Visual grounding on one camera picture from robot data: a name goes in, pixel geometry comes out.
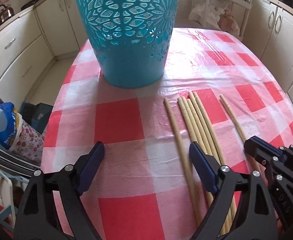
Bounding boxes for grey metal rails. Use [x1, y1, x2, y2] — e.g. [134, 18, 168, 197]
[0, 130, 42, 175]

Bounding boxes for bundle of wooden chopsticks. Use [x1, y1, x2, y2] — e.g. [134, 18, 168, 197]
[177, 91, 237, 240]

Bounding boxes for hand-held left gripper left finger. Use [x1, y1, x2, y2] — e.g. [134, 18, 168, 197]
[13, 141, 105, 240]

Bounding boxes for cream kitchen cabinets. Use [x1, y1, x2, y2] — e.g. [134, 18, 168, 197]
[0, 0, 78, 98]
[247, 0, 293, 135]

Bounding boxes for teal perforated plastic basket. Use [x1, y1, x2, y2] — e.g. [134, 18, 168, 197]
[69, 0, 182, 89]

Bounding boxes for steel kettle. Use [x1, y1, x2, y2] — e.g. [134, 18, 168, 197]
[0, 4, 15, 27]

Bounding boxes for dark plastic crate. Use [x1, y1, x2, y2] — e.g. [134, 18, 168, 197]
[20, 101, 53, 135]

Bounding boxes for pale wooden chopstick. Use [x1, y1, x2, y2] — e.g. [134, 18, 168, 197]
[163, 97, 204, 233]
[219, 94, 264, 179]

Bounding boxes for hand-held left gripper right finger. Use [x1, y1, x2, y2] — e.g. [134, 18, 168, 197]
[189, 142, 279, 240]

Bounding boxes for pink plastic bag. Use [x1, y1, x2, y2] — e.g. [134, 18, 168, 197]
[219, 9, 240, 34]

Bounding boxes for red white checkered tablecloth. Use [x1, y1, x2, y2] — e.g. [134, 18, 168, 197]
[41, 27, 293, 240]

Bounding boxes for white shelf rack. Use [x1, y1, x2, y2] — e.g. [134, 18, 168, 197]
[207, 0, 252, 40]

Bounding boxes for floral fabric bag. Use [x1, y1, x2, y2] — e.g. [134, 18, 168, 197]
[9, 116, 45, 167]

